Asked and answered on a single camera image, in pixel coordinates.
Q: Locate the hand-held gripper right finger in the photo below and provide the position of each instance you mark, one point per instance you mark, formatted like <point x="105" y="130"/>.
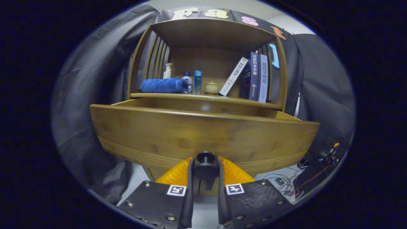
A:
<point x="221" y="203"/>

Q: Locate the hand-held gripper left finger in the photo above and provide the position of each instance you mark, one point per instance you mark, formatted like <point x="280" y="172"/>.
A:
<point x="189" y="203"/>

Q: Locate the black drawer knob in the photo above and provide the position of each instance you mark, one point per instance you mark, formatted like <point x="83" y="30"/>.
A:
<point x="206" y="168"/>

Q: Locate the wooden drawer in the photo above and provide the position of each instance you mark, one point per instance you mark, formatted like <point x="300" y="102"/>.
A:
<point x="190" y="133"/>

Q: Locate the wooden cabinet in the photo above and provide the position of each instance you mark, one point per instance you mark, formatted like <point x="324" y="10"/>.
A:
<point x="206" y="60"/>

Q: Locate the black equipment with orange part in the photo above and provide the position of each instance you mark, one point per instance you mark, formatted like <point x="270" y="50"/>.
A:
<point x="313" y="178"/>

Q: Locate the beige lidded teacup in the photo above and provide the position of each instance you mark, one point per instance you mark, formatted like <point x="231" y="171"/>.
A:
<point x="211" y="87"/>

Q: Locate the blue rolled towel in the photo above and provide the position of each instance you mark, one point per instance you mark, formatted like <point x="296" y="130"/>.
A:
<point x="162" y="86"/>

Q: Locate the clear blue bottle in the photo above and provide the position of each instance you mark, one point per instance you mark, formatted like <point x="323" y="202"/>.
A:
<point x="197" y="82"/>

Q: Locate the small white bottle blue cap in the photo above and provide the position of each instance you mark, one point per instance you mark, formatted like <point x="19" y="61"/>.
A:
<point x="189" y="79"/>

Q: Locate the white spine book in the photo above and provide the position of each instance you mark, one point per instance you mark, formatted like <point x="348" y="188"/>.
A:
<point x="233" y="77"/>

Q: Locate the white pump bottle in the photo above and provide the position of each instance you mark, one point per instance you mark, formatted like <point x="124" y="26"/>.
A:
<point x="167" y="74"/>

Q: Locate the pale lavender book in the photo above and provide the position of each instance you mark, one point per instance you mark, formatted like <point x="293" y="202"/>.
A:
<point x="263" y="79"/>

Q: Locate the dark blue book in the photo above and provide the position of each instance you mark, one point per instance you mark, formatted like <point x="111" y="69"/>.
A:
<point x="253" y="76"/>

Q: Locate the black backdrop cloth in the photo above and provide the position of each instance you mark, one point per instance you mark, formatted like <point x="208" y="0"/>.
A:
<point x="95" y="79"/>

